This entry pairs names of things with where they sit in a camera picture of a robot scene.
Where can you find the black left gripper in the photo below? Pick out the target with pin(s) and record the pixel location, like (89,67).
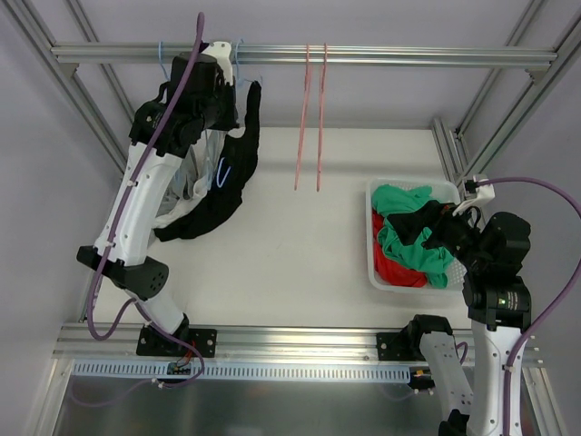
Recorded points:
(230,97)

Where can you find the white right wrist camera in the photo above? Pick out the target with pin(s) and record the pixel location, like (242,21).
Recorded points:
(477,192)

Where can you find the aluminium hanging rail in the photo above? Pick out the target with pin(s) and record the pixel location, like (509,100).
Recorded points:
(506,57)

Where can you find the blue wire hanger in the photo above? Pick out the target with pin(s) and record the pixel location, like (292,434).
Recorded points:
(210,154)
(163,62)
(236,59)

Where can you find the aluminium frame left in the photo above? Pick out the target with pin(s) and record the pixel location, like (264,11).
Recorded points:
(60,163)

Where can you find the black tank top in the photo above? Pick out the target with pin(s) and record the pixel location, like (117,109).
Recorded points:
(237,164)

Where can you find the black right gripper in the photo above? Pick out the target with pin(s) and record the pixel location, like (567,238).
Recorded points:
(452,228)

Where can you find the black right arm base bracket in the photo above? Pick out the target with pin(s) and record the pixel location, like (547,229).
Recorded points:
(403,346)

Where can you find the white perforated plastic basket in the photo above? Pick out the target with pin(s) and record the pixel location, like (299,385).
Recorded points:
(393,234)

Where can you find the pink wire hanger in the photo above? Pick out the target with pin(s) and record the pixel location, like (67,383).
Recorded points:
(321,112)

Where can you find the aluminium front table rail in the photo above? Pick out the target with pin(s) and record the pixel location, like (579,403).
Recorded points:
(238,344)

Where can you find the white slotted cable duct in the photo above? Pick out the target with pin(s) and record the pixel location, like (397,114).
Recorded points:
(246,371)

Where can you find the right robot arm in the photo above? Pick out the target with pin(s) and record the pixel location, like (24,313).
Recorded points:
(499,308)

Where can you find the aluminium frame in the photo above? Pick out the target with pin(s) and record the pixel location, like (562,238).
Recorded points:
(505,101)
(60,163)

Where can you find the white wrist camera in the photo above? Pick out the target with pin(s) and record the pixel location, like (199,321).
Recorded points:
(477,192)
(222,52)

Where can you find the black left arm base bracket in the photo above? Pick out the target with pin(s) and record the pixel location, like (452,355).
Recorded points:
(199,340)

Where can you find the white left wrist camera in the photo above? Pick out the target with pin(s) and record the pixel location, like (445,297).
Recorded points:
(222,52)

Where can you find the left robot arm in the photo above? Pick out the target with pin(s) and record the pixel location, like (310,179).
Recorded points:
(176,145)

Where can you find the aluminium frame right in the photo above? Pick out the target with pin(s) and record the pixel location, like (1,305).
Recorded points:
(505,101)

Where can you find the red tank top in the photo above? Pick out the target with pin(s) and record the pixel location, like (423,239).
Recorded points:
(388,270)

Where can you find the white tank top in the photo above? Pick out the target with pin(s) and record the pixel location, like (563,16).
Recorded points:
(186,188)

